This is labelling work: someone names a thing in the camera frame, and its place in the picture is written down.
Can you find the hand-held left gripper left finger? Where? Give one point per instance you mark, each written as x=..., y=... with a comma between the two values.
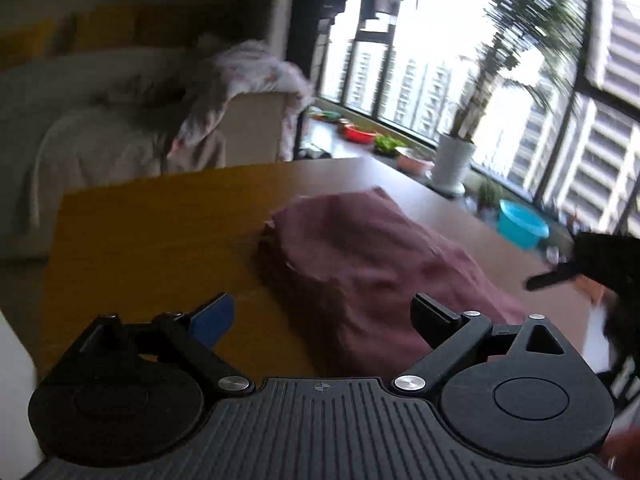
x=214, y=317

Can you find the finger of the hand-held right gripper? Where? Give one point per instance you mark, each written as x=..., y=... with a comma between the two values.
x=550, y=277

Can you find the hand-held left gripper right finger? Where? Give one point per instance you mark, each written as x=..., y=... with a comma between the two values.
x=431, y=316

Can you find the maroon cloth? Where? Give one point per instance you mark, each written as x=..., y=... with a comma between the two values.
x=370, y=265

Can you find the person's right hand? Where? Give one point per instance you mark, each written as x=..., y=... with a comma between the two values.
x=625, y=452

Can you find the teal plastic basin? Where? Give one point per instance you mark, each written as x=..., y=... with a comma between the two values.
x=522, y=225

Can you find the small green potted plant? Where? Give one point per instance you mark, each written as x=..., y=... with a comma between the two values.
x=490, y=195

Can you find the white plant pot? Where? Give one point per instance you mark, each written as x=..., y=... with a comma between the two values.
x=452, y=165

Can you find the pink planter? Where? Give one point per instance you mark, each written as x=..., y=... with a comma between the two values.
x=415, y=164

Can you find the small green plant pot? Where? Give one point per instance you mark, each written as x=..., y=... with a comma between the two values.
x=390, y=145

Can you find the beige sofa throw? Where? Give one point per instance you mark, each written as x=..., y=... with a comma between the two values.
x=115, y=155

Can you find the red bowl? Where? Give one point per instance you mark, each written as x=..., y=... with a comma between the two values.
x=360, y=135

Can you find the floral cloth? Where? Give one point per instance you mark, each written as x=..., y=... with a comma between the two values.
x=240, y=85

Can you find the tall palm plant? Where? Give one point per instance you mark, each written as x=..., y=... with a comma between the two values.
x=510, y=25

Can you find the grey sofa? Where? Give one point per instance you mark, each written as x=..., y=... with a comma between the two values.
x=100, y=85

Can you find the black pillar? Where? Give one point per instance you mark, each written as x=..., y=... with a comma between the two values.
x=305, y=25

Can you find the yellow cushion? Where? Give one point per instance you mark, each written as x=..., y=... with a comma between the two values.
x=105, y=30
x=25, y=42

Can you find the black window frame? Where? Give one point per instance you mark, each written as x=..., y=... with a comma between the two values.
x=580, y=85

